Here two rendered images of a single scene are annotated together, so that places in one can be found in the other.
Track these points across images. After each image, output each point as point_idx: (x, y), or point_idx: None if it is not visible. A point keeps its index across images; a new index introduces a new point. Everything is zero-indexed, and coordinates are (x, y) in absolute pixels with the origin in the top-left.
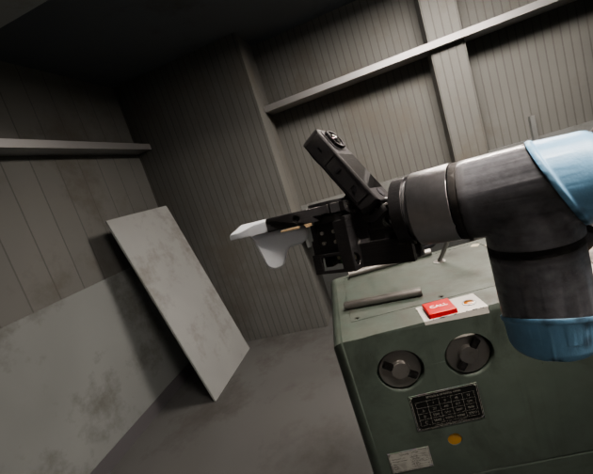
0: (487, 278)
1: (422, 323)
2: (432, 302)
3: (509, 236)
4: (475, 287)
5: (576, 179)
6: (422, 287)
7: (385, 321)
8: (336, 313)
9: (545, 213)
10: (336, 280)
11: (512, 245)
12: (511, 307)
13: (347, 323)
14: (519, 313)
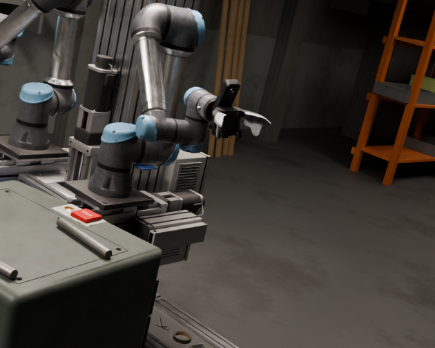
0: (18, 204)
1: (108, 222)
2: (81, 215)
3: None
4: (37, 207)
5: None
6: (41, 227)
7: (115, 235)
8: (117, 263)
9: None
10: (25, 288)
11: None
12: (205, 136)
13: (130, 251)
14: (205, 137)
